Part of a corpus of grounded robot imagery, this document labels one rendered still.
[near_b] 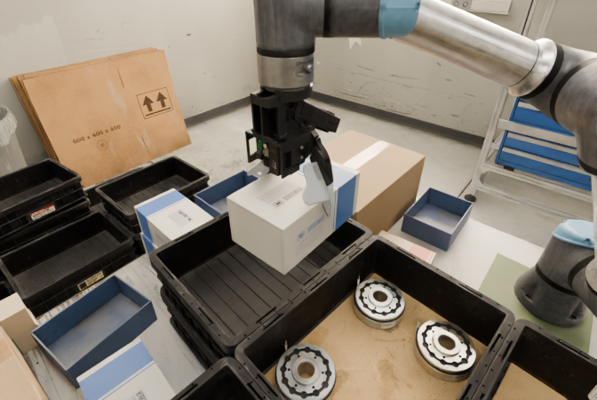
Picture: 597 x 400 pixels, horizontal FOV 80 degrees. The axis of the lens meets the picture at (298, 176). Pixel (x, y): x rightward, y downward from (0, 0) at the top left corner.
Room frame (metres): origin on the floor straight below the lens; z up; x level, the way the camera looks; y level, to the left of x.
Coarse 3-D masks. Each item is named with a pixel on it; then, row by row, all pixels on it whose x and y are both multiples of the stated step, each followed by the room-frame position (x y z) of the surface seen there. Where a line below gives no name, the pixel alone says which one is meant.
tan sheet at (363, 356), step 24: (336, 312) 0.47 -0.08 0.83; (408, 312) 0.47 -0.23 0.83; (432, 312) 0.47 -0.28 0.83; (312, 336) 0.42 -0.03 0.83; (336, 336) 0.42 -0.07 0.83; (360, 336) 0.42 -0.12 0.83; (384, 336) 0.42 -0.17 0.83; (408, 336) 0.42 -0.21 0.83; (336, 360) 0.37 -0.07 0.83; (360, 360) 0.37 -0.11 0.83; (384, 360) 0.37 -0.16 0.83; (408, 360) 0.37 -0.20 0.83; (336, 384) 0.33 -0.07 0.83; (360, 384) 0.33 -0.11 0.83; (384, 384) 0.33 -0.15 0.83; (408, 384) 0.33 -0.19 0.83; (432, 384) 0.33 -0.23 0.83; (456, 384) 0.33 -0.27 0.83
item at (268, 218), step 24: (336, 168) 0.54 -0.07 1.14; (240, 192) 0.46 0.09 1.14; (264, 192) 0.46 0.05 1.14; (288, 192) 0.46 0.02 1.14; (336, 192) 0.47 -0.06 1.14; (240, 216) 0.43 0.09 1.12; (264, 216) 0.40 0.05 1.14; (288, 216) 0.40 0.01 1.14; (312, 216) 0.42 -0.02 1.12; (336, 216) 0.47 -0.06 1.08; (240, 240) 0.44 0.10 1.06; (264, 240) 0.40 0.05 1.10; (288, 240) 0.38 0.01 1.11; (312, 240) 0.42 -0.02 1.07; (288, 264) 0.38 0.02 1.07
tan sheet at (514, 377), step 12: (516, 372) 0.35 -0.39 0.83; (504, 384) 0.33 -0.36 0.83; (516, 384) 0.33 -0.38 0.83; (528, 384) 0.33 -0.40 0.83; (540, 384) 0.33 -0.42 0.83; (504, 396) 0.31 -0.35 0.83; (516, 396) 0.31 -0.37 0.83; (528, 396) 0.31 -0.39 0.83; (540, 396) 0.31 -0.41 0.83; (552, 396) 0.31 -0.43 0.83
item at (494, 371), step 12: (516, 324) 0.37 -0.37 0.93; (528, 324) 0.37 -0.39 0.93; (516, 336) 0.35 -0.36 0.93; (540, 336) 0.35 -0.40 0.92; (552, 336) 0.35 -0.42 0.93; (504, 348) 0.33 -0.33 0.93; (564, 348) 0.33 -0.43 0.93; (576, 348) 0.33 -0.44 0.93; (504, 360) 0.31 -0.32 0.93; (588, 360) 0.31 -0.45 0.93; (492, 372) 0.29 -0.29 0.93; (480, 384) 0.27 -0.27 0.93; (492, 384) 0.27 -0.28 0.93; (480, 396) 0.26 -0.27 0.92
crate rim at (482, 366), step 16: (368, 240) 0.58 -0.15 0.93; (384, 240) 0.58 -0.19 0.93; (352, 256) 0.53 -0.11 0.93; (416, 256) 0.53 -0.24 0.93; (336, 272) 0.49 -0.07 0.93; (432, 272) 0.49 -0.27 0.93; (320, 288) 0.45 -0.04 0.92; (464, 288) 0.45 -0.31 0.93; (288, 304) 0.41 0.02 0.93; (496, 304) 0.41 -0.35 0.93; (272, 320) 0.38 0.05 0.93; (512, 320) 0.38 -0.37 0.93; (256, 336) 0.35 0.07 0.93; (496, 336) 0.35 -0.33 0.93; (240, 352) 0.32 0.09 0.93; (496, 352) 0.32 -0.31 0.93; (256, 368) 0.30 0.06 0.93; (480, 368) 0.30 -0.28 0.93
